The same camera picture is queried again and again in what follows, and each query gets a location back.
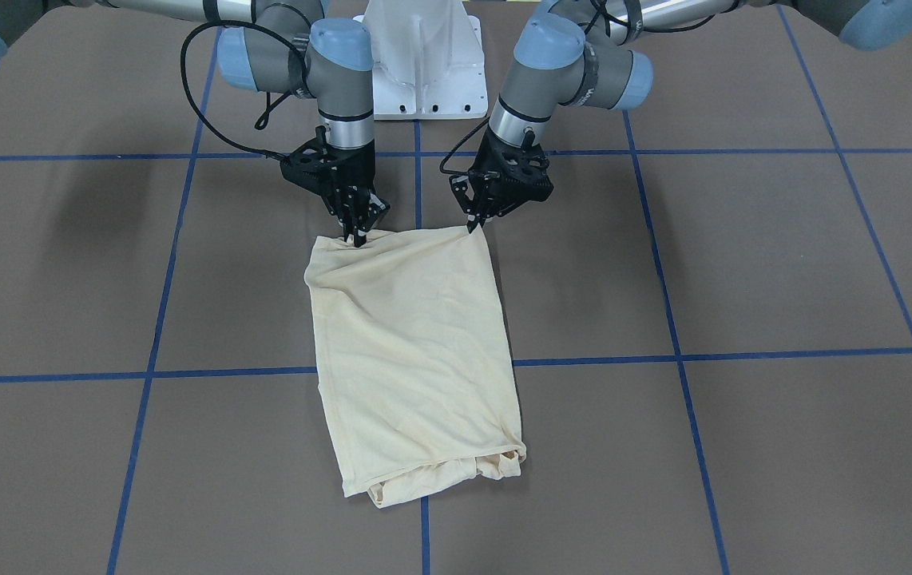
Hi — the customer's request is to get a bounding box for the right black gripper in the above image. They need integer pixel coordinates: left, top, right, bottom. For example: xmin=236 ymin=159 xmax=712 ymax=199
xmin=321 ymin=141 xmax=390 ymax=248

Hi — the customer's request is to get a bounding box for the cream long-sleeve printed shirt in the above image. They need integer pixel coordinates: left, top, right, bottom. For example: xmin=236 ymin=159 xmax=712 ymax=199
xmin=305 ymin=226 xmax=528 ymax=509

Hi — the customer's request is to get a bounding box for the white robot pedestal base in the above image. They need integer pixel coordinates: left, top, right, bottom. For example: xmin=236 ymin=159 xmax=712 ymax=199
xmin=354 ymin=1 xmax=490 ymax=121

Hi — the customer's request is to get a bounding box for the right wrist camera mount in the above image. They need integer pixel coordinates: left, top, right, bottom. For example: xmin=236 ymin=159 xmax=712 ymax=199
xmin=280 ymin=137 xmax=339 ymax=194

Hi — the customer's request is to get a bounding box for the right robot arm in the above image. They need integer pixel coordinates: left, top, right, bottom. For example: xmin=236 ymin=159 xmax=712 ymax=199
xmin=0 ymin=1 xmax=390 ymax=248

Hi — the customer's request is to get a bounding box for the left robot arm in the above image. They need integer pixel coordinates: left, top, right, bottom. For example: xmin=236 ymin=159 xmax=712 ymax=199
xmin=440 ymin=1 xmax=747 ymax=232

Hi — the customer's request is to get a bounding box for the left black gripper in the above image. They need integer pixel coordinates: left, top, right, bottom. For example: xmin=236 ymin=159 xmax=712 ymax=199
xmin=449 ymin=128 xmax=554 ymax=233

